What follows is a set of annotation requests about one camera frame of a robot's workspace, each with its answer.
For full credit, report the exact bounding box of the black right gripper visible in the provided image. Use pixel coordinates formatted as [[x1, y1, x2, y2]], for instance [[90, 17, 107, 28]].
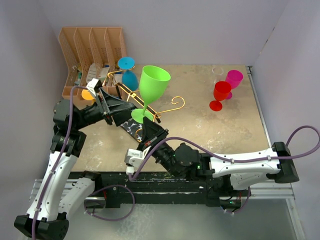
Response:
[[136, 116, 180, 178]]

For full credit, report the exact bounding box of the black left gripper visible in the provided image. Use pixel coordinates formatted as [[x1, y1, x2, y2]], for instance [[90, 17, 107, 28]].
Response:
[[74, 87, 136, 130]]

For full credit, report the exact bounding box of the yellow plastic wine glass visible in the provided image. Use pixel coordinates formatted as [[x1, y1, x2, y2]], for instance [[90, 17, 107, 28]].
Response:
[[81, 89, 95, 101]]

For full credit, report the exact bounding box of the blue plastic wine glass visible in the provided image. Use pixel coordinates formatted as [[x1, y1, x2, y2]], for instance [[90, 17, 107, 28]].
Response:
[[117, 56, 139, 91]]

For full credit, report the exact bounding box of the green plastic wine glass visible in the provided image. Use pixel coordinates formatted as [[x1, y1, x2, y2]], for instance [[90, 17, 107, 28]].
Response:
[[131, 65, 171, 124]]

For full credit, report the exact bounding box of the red plastic wine glass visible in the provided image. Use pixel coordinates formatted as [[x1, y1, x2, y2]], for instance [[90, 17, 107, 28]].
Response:
[[209, 81, 232, 112]]

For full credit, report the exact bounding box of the clear glass wine glass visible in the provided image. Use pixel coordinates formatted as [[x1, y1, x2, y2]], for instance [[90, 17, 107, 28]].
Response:
[[212, 66, 224, 84]]

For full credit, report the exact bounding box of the pink plastic wine glass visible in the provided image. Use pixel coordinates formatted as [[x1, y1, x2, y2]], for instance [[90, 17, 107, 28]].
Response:
[[225, 69, 244, 100]]

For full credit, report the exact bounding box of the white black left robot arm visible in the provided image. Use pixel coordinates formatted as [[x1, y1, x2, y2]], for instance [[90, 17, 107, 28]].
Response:
[[14, 88, 136, 240]]

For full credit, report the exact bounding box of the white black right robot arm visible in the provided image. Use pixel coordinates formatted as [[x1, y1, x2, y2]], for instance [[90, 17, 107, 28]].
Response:
[[138, 117, 300, 196]]

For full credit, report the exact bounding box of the black marbled rack base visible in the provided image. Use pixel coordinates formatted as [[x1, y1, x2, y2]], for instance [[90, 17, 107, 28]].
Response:
[[120, 118, 143, 143]]

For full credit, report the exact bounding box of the tan plastic file organizer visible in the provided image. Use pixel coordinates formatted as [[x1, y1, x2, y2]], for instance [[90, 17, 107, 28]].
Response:
[[58, 26, 127, 106]]

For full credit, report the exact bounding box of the gold wire wine glass rack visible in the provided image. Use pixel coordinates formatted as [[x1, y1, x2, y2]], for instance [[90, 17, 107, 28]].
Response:
[[106, 70, 186, 142]]

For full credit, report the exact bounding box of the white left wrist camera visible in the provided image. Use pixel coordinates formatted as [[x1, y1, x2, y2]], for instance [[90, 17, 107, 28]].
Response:
[[86, 78, 102, 98]]

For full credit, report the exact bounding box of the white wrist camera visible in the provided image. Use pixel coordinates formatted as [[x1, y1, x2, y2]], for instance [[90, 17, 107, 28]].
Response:
[[86, 78, 102, 98], [124, 146, 151, 175]]

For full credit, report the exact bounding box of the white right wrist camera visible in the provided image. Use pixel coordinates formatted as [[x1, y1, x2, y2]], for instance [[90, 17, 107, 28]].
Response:
[[124, 146, 151, 175]]

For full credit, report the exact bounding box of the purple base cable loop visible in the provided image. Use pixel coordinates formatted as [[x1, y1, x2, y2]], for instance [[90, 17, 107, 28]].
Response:
[[83, 184, 137, 222]]

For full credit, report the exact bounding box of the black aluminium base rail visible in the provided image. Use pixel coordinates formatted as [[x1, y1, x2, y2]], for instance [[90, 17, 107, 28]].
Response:
[[87, 171, 294, 208]]

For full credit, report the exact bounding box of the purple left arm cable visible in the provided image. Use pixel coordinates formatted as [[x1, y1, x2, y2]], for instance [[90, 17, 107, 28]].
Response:
[[31, 85, 88, 240]]

